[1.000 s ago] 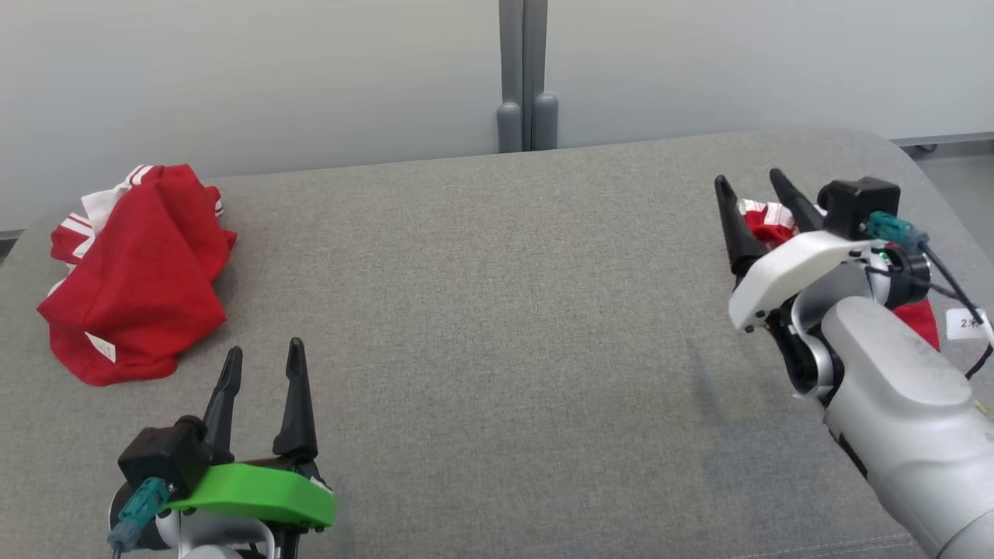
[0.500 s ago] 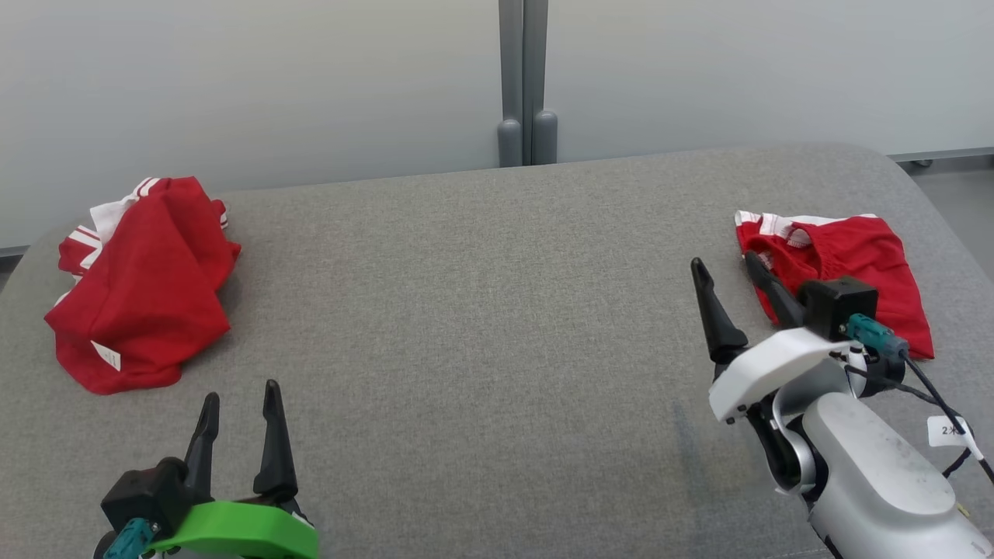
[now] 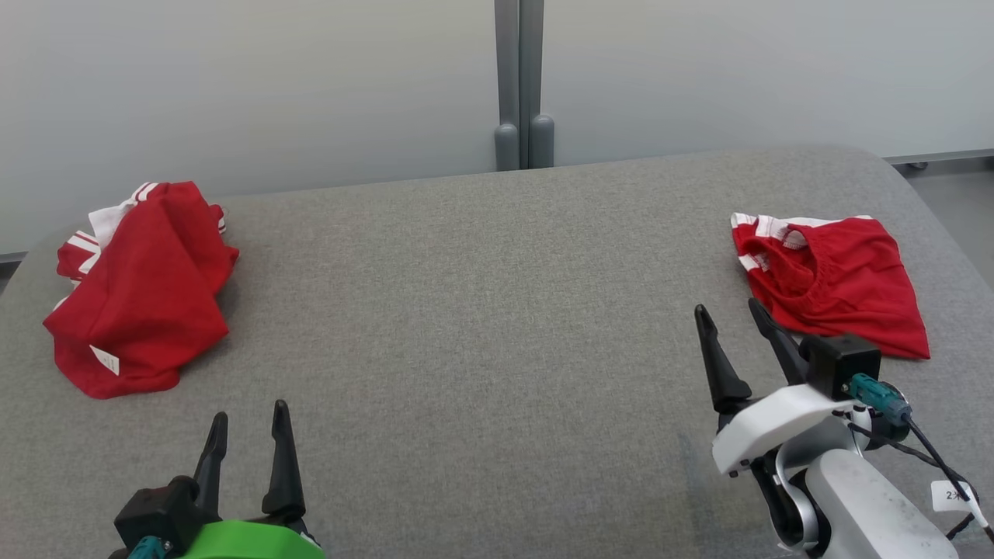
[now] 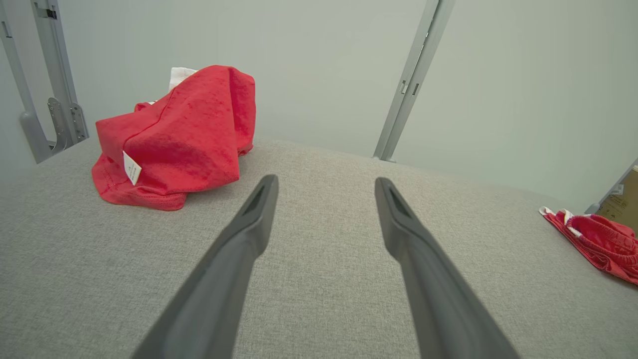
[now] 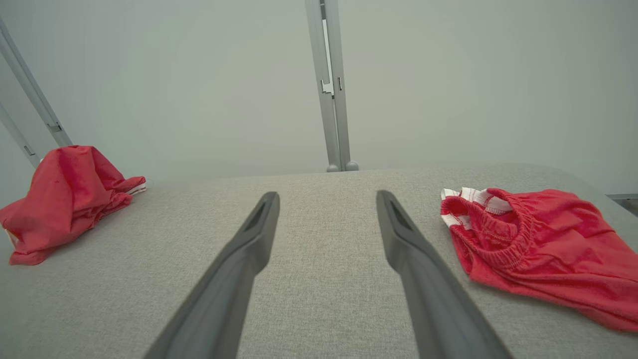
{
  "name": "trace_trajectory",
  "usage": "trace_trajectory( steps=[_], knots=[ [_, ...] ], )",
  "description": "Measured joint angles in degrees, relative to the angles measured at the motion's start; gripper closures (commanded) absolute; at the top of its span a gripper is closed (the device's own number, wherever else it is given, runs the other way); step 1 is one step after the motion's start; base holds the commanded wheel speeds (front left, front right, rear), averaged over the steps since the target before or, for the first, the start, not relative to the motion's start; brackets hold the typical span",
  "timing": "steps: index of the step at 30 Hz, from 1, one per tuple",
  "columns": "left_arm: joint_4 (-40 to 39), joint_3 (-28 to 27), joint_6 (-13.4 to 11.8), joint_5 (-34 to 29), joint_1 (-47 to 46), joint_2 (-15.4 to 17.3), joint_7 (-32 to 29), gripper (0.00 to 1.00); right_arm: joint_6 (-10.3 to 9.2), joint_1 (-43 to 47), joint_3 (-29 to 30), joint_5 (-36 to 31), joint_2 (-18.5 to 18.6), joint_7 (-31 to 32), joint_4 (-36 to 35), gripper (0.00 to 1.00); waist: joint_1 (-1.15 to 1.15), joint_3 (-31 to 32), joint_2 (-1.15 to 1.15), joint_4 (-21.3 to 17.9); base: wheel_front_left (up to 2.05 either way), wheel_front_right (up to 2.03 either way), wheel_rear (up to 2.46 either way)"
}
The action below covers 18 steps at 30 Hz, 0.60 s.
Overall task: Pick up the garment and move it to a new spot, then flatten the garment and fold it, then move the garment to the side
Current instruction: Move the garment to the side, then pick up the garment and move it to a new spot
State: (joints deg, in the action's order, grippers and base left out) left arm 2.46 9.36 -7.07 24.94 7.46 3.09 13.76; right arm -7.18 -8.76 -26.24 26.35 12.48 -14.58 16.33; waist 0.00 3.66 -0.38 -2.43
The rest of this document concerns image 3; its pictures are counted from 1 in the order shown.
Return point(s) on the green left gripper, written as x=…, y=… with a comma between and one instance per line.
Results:
x=248, y=542

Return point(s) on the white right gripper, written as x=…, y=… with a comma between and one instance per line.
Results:
x=776, y=423

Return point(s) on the red shorts with white stripes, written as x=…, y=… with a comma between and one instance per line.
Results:
x=846, y=295

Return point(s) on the red shirt with white collar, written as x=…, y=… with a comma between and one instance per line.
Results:
x=147, y=303

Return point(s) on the grey rounded partition foot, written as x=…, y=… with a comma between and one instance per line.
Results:
x=542, y=144
x=506, y=147

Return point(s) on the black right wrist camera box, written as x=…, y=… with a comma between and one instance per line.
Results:
x=842, y=361

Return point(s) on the teal left camera connector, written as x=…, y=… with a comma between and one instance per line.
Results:
x=147, y=548

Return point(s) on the teal camera connector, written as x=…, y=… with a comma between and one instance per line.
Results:
x=877, y=396
x=147, y=548

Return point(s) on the teal right camera connector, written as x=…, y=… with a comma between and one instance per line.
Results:
x=877, y=396

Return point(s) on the grey partition base rail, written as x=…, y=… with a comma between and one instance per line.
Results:
x=12, y=257
x=943, y=157

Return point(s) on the grey vertical partition post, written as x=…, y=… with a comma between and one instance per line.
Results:
x=519, y=70

